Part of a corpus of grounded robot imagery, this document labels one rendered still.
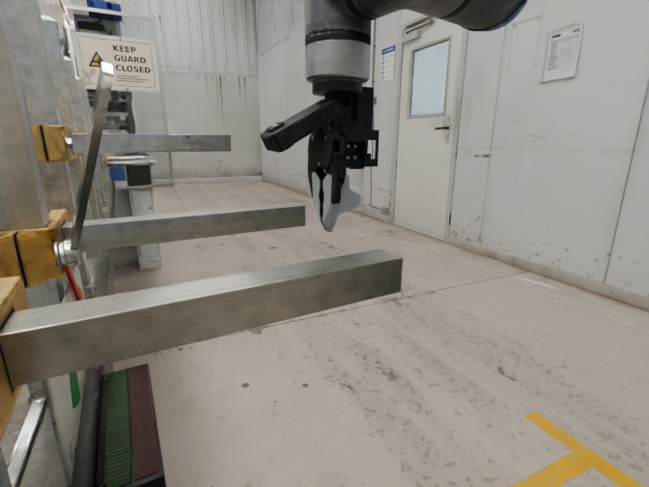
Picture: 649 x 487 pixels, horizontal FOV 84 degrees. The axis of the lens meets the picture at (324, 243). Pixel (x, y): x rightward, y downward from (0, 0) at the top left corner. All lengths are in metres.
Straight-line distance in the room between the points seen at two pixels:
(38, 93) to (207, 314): 0.50
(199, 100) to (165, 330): 9.09
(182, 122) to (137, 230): 8.76
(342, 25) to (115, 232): 0.37
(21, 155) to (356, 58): 0.38
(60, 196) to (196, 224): 0.26
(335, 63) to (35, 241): 0.38
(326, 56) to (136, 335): 0.41
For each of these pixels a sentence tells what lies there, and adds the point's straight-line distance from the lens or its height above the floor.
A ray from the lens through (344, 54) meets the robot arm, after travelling 0.52.
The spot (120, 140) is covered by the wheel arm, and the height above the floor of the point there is 0.95.
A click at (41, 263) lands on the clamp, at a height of 0.84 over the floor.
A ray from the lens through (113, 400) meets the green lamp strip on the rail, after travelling 0.44.
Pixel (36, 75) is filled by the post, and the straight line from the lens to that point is 0.68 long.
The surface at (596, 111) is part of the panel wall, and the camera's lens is 2.91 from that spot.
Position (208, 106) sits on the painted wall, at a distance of 9.30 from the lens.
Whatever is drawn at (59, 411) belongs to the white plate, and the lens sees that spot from 0.36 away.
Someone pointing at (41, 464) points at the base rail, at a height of 0.70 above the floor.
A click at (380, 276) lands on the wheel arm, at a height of 0.85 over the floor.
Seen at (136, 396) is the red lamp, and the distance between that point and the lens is 0.44.
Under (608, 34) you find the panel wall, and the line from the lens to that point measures 2.98.
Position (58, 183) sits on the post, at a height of 0.89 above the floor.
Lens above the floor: 0.95
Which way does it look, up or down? 16 degrees down
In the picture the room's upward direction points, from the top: straight up
